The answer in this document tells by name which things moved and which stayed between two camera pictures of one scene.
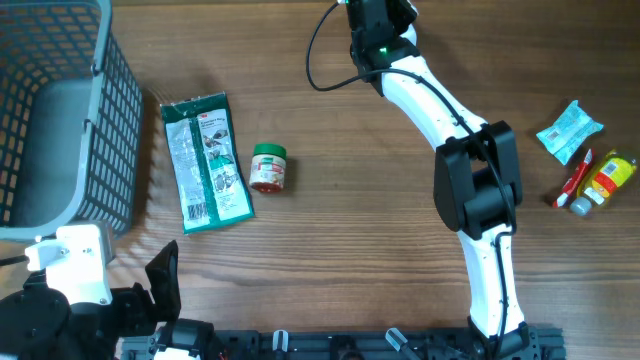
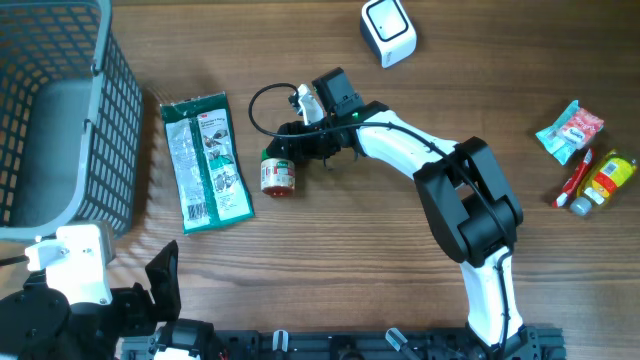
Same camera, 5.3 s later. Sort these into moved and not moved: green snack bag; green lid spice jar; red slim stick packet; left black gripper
Moved: green lid spice jar
Not moved: red slim stick packet; green snack bag; left black gripper
